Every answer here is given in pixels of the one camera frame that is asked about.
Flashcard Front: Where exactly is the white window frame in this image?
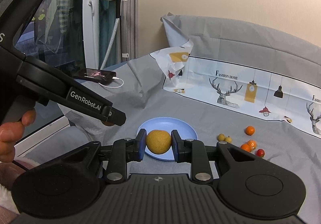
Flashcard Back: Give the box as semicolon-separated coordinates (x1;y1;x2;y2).
81;0;104;69

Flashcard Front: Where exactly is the grey bed sheet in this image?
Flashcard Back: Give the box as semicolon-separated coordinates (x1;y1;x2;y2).
15;13;321;224

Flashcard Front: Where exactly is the plaid shirt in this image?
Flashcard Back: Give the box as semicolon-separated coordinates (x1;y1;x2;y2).
38;0;76;47

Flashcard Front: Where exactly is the white charging cable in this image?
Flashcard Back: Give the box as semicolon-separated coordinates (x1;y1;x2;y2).
99;76;125;88

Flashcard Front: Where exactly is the white deer print sheet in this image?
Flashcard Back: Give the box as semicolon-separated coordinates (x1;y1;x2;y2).
150;12;321;139

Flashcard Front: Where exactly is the person's left forearm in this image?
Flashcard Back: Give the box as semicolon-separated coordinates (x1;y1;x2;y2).
0;161;41;224

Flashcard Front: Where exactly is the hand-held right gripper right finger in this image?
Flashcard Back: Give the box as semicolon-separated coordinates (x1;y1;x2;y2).
171;129;266;184

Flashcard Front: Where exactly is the light blue plate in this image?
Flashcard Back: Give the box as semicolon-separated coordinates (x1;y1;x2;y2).
137;118;198;162

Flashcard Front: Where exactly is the grey curtain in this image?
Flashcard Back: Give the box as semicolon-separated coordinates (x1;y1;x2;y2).
120;0;140;61

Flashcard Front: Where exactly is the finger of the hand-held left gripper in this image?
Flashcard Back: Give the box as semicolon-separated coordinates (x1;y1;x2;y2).
100;105;127;127

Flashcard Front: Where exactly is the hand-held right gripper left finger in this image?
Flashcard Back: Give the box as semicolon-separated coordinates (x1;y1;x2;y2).
60;129;147;184

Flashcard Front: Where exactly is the black cable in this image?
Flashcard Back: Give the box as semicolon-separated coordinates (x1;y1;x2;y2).
13;160;29;171

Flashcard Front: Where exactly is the black smartphone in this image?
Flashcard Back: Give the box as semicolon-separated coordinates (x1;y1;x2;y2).
73;68;117;86

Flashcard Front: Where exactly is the teal curtain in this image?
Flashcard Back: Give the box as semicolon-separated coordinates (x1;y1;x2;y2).
100;0;121;66

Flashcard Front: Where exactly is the person's left hand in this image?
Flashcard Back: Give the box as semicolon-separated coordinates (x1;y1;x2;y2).
0;109;37;163

